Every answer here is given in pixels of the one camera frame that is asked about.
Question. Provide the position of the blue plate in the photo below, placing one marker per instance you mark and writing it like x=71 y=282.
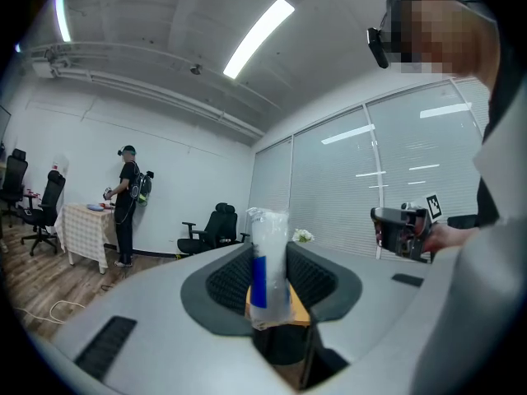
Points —
x=95 y=207

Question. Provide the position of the person's torso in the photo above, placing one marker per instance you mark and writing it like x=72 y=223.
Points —
x=494 y=204

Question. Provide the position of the white small item blue label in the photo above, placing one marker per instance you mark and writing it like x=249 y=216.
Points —
x=269 y=261

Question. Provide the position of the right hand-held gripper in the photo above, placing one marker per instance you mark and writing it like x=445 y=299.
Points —
x=401 y=230

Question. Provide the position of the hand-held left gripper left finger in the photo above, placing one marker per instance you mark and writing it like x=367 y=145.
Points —
x=224 y=286

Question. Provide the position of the white flower bunch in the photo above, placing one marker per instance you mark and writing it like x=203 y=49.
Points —
x=303 y=235

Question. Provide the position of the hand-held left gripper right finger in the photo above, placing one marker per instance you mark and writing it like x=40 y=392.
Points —
x=317 y=280

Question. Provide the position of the person's head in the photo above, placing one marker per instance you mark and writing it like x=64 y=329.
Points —
x=440 y=31

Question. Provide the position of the person's right forearm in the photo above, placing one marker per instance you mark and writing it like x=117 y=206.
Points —
x=455 y=235

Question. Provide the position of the black office chair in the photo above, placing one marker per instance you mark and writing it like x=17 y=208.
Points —
x=12 y=179
x=218 y=230
x=47 y=208

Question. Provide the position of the black head-worn camera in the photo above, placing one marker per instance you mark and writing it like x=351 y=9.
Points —
x=377 y=47

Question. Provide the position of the table with checkered cloth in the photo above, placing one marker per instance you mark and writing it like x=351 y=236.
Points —
x=84 y=233

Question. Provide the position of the long ceiling light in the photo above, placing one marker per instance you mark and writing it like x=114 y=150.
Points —
x=63 y=12
x=257 y=37

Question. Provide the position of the ceiling pipe run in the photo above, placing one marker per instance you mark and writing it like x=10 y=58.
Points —
x=164 y=91

